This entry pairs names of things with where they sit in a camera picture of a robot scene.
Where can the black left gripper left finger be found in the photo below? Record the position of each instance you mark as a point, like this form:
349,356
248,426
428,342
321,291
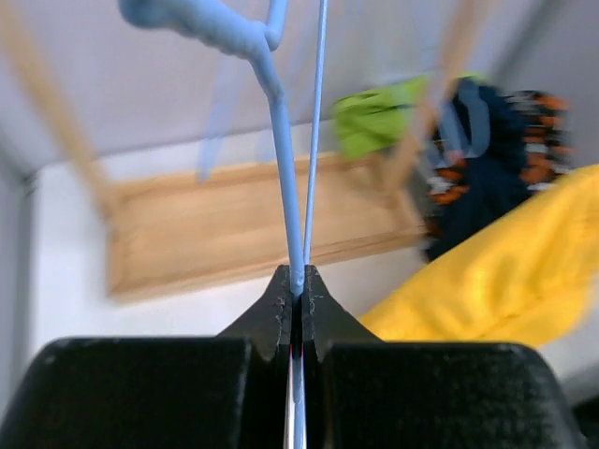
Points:
226,391

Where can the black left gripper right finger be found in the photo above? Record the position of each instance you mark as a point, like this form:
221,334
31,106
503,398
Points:
362,392

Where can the yellow shorts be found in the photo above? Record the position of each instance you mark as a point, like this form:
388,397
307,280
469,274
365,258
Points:
526,278

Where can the navy blue shorts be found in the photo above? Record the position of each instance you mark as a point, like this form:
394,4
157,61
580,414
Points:
474,192

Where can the lime green shorts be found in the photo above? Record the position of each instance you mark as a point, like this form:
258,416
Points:
378,119

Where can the camouflage patterned shorts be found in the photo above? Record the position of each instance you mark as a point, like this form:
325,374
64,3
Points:
546,138

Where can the blue hanger of yellow shorts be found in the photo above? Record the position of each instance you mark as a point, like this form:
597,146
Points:
220,27

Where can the blue hanger of navy shorts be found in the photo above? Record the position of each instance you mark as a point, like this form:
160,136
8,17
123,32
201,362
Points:
225,100

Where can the wooden clothes rack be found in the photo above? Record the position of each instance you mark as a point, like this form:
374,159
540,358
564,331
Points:
170,233

